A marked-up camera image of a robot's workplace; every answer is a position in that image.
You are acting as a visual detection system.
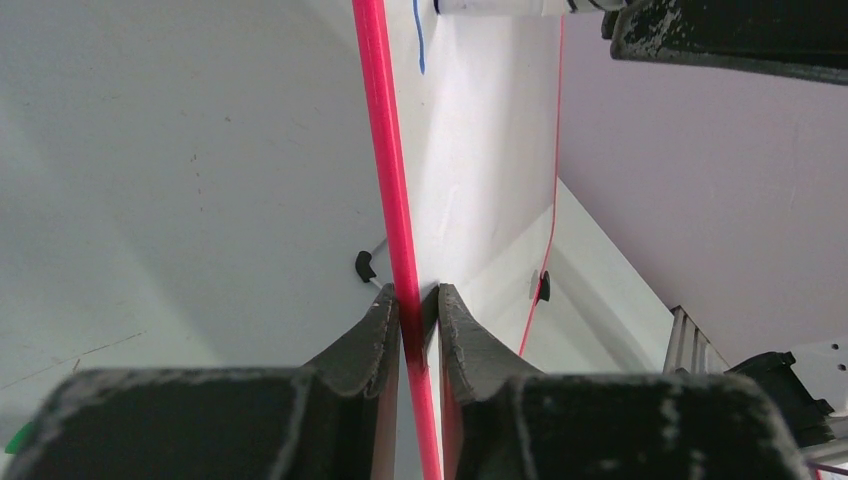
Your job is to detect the black whiteboard right foot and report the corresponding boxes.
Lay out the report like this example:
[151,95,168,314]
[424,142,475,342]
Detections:
[535,270,551,304]

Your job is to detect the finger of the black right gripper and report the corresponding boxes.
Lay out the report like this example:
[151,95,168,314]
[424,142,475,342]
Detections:
[601,0,847,85]

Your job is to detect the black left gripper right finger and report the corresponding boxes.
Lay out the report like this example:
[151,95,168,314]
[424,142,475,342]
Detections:
[437,284,810,479]

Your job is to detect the black cap marker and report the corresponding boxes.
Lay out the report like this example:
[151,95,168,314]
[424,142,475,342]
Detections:
[354,238,388,289]

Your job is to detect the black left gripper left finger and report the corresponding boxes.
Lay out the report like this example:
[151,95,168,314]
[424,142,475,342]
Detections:
[4,285,400,479]

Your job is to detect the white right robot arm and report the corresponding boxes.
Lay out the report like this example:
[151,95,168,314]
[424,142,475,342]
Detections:
[601,1,847,447]

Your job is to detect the aluminium frame profile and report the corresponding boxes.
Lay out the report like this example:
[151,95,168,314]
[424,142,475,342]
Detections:
[663,306,730,375]

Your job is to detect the green cap marker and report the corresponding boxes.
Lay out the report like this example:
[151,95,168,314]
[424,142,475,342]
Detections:
[4,421,34,455]

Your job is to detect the pink framed whiteboard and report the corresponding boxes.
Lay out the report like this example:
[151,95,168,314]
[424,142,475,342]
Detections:
[352,1,564,479]

